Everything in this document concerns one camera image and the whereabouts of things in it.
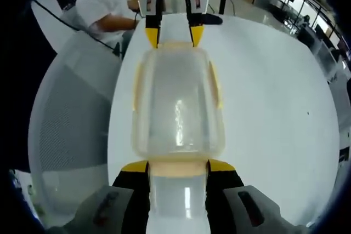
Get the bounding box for clear container with yellow buckles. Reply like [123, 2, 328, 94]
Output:
[131, 41, 227, 234]

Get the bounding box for grey mesh office chair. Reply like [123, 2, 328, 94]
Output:
[27, 30, 124, 229]

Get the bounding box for black cable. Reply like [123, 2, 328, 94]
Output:
[32, 0, 123, 55]

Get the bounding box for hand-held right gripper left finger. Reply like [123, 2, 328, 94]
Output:
[78, 159, 151, 234]

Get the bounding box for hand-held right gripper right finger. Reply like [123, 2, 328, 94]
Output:
[206, 158, 287, 234]

